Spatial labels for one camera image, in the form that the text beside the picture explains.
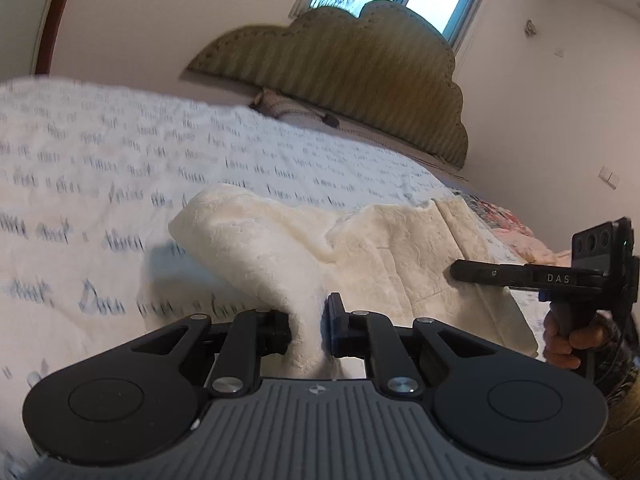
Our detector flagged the cream pants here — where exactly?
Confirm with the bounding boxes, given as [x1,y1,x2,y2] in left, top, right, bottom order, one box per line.
[169,184,538,378]

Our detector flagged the person's right hand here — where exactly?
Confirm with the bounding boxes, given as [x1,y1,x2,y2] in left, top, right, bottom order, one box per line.
[542,311,612,370]

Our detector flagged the pink floral cloth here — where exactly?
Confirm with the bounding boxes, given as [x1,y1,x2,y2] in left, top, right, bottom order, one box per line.
[457,191,570,266]

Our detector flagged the small black device on bed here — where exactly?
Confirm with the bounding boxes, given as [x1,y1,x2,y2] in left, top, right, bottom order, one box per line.
[322,114,340,128]

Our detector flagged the green upholstered headboard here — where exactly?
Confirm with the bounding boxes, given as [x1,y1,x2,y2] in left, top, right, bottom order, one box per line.
[186,0,469,169]

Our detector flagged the white bedspread with blue script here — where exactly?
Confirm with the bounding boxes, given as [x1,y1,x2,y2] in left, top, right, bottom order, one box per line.
[1,77,450,479]

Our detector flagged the striped pillow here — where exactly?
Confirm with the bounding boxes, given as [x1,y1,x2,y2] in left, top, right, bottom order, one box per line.
[250,88,329,128]

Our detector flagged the white wall switch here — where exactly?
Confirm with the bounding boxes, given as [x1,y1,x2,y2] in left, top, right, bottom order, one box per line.
[598,166,620,190]

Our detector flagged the brown wooden door frame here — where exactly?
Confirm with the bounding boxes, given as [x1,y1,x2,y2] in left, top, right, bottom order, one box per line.
[32,0,67,75]

